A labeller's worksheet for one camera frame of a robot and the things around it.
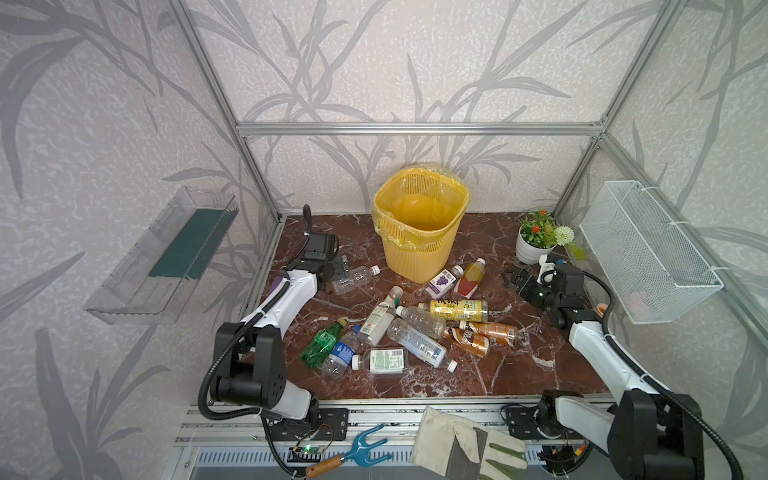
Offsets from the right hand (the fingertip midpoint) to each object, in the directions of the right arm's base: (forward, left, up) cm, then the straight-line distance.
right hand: (512, 270), depth 87 cm
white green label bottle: (-12, +39, -7) cm, 42 cm away
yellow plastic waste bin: (+5, +26, -6) cm, 27 cm away
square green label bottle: (-23, +38, -10) cm, 45 cm away
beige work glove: (-42, +19, -13) cm, 48 cm away
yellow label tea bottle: (-10, +12, -7) cm, 17 cm away
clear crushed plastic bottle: (+3, +48, -9) cm, 49 cm away
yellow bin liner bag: (+25, +29, +2) cm, 38 cm away
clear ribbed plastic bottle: (-11, +25, -11) cm, 30 cm away
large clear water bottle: (-19, +27, -8) cm, 34 cm away
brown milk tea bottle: (-14, +7, -10) cm, 19 cm away
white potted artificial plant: (+14, -12, -1) cm, 18 cm away
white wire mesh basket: (-13, -22, +19) cm, 32 cm away
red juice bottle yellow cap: (+3, +10, -10) cm, 14 cm away
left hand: (+5, +53, -1) cm, 53 cm away
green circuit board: (-43, +56, -15) cm, 72 cm away
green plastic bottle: (-18, +56, -11) cm, 60 cm away
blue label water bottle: (-22, +49, -10) cm, 55 cm away
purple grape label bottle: (+2, +19, -10) cm, 22 cm away
